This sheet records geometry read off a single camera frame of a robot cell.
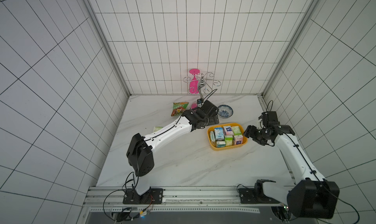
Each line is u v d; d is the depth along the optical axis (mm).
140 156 439
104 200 669
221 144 851
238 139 874
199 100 753
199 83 892
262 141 685
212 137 893
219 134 873
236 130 922
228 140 876
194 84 993
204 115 591
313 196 383
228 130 920
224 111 1067
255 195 715
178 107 1051
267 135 577
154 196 728
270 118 628
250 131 729
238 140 874
